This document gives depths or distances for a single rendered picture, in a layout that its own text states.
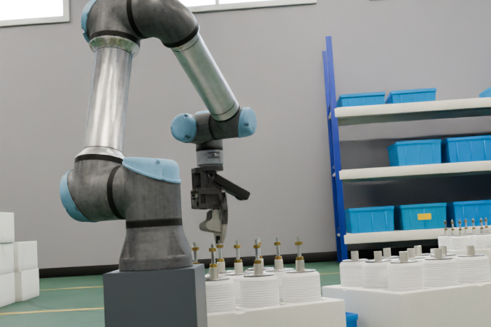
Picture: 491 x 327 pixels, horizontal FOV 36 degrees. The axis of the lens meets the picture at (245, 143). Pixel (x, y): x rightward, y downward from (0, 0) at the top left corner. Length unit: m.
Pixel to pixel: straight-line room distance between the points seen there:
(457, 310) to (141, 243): 0.95
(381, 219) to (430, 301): 4.40
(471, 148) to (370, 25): 1.63
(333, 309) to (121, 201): 0.63
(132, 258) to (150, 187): 0.15
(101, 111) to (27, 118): 5.93
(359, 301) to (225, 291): 0.50
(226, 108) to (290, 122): 5.29
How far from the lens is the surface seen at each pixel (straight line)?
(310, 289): 1.91
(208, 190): 2.07
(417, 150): 6.54
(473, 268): 2.22
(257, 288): 1.85
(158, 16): 1.72
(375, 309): 2.12
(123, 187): 1.56
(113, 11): 1.76
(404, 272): 2.08
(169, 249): 1.53
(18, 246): 4.88
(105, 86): 1.70
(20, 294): 4.89
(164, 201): 1.54
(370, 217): 6.44
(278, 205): 7.12
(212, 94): 1.86
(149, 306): 1.51
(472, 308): 2.17
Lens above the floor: 0.38
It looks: 6 degrees up
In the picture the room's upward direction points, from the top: 3 degrees counter-clockwise
